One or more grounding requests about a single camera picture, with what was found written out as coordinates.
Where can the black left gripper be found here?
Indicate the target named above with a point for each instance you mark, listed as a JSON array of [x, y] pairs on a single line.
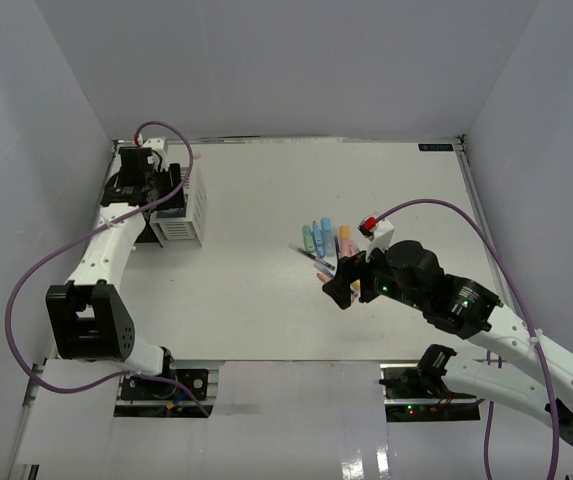
[[175, 170]]

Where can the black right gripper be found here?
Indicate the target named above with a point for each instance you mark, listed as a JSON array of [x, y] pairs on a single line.
[[349, 270]]

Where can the orange capped highlighter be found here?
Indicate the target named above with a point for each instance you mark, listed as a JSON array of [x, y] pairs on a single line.
[[345, 240]]

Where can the light blue L-point highlighter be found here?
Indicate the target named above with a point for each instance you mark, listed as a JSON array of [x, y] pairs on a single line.
[[327, 236]]

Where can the blue white tape roll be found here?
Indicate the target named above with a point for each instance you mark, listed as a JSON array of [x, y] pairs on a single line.
[[171, 214]]

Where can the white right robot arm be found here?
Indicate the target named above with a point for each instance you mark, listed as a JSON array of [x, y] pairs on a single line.
[[539, 381]]

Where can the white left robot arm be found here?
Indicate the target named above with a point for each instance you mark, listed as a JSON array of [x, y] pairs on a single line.
[[89, 319]]

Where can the yellow highlighter cap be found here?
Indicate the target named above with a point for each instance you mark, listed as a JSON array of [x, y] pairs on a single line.
[[354, 287]]

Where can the pink highlighter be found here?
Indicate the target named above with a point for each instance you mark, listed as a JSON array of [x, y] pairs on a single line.
[[354, 249]]

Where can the blue gel pen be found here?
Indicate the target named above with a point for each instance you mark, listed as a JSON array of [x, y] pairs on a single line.
[[324, 270]]

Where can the white slotted organizer box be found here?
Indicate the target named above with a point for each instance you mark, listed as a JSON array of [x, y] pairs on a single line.
[[191, 227]]

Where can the purple gel pen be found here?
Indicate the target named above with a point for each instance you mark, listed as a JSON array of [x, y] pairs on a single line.
[[337, 247]]

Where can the black gel pen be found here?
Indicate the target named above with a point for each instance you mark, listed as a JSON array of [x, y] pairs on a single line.
[[311, 256]]

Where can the blue uncapped highlighter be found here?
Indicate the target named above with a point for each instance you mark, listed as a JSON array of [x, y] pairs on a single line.
[[318, 240]]

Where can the black slotted organizer box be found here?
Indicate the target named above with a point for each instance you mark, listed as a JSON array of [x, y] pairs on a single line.
[[147, 236]]

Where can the green capped highlighter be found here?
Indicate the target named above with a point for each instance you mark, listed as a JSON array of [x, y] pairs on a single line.
[[308, 239]]

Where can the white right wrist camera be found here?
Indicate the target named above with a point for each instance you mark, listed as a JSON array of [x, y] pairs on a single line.
[[378, 232]]

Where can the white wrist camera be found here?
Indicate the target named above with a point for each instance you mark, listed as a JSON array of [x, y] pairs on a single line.
[[378, 232], [156, 149]]

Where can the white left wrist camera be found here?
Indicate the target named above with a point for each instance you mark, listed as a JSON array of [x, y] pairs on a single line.
[[156, 149]]

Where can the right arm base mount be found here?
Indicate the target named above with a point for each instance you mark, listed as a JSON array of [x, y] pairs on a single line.
[[406, 401]]

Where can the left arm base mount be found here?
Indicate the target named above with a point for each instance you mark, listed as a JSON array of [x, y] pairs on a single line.
[[189, 394]]

